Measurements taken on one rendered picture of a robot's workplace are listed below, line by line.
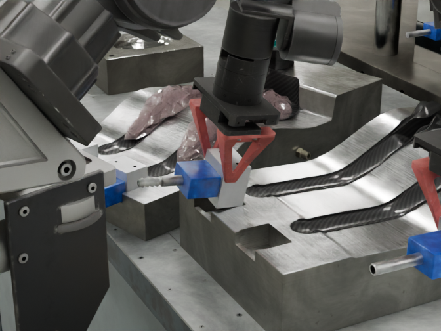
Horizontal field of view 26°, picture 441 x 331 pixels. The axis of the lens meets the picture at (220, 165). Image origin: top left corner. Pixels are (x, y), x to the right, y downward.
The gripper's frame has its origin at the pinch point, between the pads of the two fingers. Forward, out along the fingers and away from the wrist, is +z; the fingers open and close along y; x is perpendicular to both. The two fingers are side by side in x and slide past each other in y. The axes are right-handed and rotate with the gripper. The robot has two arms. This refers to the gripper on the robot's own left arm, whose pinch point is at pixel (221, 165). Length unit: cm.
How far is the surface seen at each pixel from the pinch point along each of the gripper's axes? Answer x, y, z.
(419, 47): -80, 59, 10
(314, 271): -2.3, -18.9, 2.6
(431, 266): -6.6, -30.1, -5.1
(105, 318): -2, 27, 44
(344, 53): -71, 73, 17
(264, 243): -2.8, -8.3, 6.0
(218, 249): 0.9, -4.6, 8.9
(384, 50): -77, 67, 14
